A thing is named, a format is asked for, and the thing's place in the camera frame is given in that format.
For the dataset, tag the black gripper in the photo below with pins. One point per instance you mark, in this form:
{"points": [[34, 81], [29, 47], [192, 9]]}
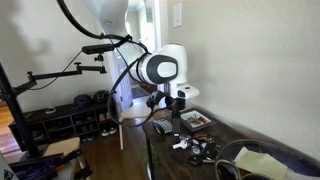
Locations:
{"points": [[175, 105]]}

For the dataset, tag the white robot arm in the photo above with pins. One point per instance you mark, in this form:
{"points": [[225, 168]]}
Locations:
{"points": [[165, 66]]}

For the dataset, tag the striped wallet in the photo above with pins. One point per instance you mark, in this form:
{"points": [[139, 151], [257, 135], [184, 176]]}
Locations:
{"points": [[162, 126]]}

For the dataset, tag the red tag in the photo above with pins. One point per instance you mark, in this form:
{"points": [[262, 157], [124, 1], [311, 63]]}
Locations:
{"points": [[200, 136]]}

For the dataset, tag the dark wooden table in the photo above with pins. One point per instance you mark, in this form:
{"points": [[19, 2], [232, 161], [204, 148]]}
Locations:
{"points": [[175, 161]]}

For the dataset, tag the black key fob pile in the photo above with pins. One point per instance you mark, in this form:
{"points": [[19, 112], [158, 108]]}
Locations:
{"points": [[203, 152]]}

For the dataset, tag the light wooden stool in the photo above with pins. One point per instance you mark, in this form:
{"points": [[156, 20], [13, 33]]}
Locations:
{"points": [[138, 111]]}

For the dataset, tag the white door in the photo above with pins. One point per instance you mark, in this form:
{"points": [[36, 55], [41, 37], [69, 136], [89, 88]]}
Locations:
{"points": [[123, 95]]}

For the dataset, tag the pink shoes pair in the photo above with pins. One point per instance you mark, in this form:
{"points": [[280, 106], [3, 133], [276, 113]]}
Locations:
{"points": [[104, 117]]}

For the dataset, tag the black bike helmet right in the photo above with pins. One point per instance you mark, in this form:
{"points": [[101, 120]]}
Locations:
{"points": [[101, 96]]}

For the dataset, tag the black bike helmet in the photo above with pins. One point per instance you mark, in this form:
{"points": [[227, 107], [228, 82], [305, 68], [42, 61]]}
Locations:
{"points": [[101, 96], [82, 101]]}

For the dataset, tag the dark shoe shelf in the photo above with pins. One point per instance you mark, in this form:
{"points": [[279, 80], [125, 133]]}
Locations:
{"points": [[68, 122]]}

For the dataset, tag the yellow paper sheet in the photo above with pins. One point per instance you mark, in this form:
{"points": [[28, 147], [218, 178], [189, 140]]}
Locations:
{"points": [[261, 163]]}

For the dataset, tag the black bike helmet left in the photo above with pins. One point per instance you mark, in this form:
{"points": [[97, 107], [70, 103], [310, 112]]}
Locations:
{"points": [[82, 101]]}

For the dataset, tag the light wooden board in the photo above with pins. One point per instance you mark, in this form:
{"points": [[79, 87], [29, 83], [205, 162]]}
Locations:
{"points": [[64, 147]]}

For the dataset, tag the dark tool clutter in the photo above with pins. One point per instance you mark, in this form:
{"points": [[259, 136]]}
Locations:
{"points": [[39, 168]]}

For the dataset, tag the small white object on shelf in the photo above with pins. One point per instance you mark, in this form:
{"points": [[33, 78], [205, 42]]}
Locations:
{"points": [[51, 109]]}

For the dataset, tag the black picture frame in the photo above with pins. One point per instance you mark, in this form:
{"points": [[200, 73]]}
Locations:
{"points": [[196, 120]]}

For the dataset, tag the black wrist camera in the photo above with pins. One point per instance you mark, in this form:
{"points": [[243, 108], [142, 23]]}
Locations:
{"points": [[154, 99]]}

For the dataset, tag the black camera on boom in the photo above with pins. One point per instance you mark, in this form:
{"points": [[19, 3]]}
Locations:
{"points": [[97, 49]]}

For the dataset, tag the white light switch plate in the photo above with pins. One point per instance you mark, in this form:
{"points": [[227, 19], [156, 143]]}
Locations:
{"points": [[177, 12]]}

